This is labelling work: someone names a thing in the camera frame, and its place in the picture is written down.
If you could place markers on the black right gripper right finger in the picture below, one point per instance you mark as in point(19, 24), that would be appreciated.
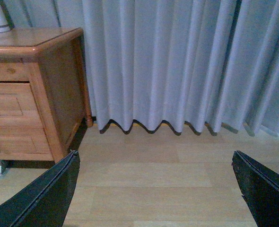
point(259, 186)

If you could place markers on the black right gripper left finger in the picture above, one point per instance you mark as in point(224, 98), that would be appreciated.
point(46, 200)

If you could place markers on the wooden drawer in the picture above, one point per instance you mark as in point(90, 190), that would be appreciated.
point(18, 107)
point(24, 144)

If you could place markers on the wooden nightstand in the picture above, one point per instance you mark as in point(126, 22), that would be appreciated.
point(51, 61)

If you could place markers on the grey curtain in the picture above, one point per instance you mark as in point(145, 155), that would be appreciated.
point(196, 62)

